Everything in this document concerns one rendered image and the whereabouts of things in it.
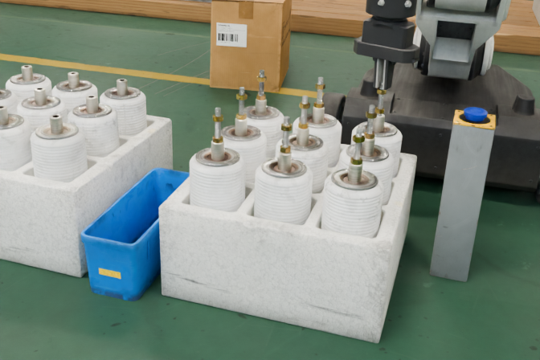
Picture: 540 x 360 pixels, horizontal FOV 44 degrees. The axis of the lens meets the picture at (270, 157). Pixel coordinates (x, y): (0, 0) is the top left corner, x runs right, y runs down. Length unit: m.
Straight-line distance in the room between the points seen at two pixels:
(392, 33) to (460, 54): 0.52
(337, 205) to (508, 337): 0.38
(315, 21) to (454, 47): 1.44
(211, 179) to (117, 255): 0.21
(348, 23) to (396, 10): 1.87
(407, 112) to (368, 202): 0.57
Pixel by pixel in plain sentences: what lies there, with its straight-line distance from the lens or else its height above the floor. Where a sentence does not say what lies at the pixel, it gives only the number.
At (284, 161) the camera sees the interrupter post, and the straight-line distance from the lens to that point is 1.10.
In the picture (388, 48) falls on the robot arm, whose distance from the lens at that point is 1.23.
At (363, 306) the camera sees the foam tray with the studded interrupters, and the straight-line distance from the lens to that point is 1.12.
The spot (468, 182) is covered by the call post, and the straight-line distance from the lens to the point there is 1.25.
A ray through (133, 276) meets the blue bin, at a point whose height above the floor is 0.05.
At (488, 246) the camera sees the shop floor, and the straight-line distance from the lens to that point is 1.48.
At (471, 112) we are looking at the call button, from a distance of 1.22.
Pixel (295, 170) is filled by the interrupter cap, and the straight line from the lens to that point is 1.10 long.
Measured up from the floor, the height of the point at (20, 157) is 0.19.
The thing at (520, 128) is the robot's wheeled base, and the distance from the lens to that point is 1.59.
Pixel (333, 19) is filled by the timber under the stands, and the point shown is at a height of 0.07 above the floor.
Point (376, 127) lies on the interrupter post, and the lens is 1.30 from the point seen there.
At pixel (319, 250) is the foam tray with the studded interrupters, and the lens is 1.08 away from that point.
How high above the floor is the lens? 0.72
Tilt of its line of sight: 24 degrees down
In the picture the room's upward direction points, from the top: 2 degrees clockwise
